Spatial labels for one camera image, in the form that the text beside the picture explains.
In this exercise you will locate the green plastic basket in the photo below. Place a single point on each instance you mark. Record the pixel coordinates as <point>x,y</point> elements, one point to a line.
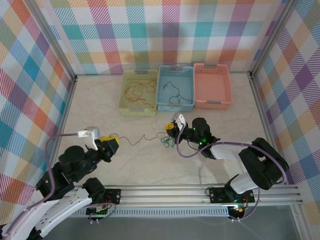
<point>140,93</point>

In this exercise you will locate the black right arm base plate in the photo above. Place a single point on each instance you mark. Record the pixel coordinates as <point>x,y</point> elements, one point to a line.
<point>217,196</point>

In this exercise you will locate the aluminium mounting rail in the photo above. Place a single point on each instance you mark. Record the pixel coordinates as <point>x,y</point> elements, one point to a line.
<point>162,195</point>

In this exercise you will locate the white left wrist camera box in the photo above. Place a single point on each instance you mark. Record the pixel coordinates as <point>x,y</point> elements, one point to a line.
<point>92,132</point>

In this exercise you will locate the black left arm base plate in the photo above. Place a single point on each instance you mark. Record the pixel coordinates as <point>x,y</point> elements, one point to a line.
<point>112,196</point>

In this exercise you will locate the left controller circuit board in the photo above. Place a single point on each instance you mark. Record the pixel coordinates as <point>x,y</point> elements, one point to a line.
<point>96,212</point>

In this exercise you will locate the aluminium frame post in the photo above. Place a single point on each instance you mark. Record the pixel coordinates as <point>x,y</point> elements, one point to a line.
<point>51,37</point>
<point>273,37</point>

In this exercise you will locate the right controller circuit board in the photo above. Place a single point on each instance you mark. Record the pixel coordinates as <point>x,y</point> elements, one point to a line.
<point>238,210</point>

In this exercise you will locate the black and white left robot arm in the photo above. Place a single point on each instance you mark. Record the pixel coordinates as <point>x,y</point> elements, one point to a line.
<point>62,207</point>

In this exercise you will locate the controller circuit board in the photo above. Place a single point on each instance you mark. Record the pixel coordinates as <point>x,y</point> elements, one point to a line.
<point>238,210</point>
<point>96,212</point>

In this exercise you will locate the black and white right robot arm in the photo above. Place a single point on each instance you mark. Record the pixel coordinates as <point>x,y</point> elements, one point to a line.
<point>260,165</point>

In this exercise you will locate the pink plastic basket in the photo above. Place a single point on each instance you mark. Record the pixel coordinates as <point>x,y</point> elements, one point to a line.
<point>212,86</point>

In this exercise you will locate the blue plastic basket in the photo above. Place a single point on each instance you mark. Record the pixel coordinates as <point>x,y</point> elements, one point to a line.
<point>175,87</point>

